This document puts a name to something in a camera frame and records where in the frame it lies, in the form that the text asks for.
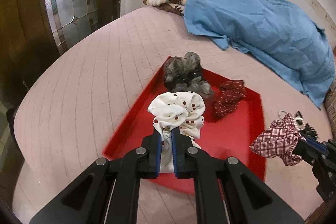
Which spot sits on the striped cushion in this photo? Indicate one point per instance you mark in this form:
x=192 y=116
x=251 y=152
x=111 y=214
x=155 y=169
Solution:
x=331 y=108

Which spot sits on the black claw hair clip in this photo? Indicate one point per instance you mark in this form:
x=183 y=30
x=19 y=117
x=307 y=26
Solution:
x=311 y=130

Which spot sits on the blue cloth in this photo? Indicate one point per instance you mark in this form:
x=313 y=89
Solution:
x=257 y=29

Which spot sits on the pink checked bed sheet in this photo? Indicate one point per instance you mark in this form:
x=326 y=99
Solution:
x=86 y=77

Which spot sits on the red plaid scrunchie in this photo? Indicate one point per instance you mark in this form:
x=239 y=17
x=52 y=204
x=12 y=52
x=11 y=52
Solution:
x=275 y=140

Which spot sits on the dark red dotted scrunchie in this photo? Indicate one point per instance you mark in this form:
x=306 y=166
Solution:
x=228 y=98

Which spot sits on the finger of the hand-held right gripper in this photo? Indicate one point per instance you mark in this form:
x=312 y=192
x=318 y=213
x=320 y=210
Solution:
x=313 y=146

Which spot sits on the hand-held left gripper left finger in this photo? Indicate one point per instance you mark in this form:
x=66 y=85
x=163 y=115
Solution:
x=158 y=151

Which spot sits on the red tray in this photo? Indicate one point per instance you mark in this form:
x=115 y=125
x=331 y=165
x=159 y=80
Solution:
x=231 y=134

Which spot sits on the grey sheer scrunchie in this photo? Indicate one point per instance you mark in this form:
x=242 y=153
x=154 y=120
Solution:
x=181 y=69

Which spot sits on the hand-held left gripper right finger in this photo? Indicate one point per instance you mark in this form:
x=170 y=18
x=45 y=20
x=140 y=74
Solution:
x=174 y=151

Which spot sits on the white spotted scrunchie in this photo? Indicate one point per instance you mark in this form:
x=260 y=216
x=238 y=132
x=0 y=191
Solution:
x=173 y=108

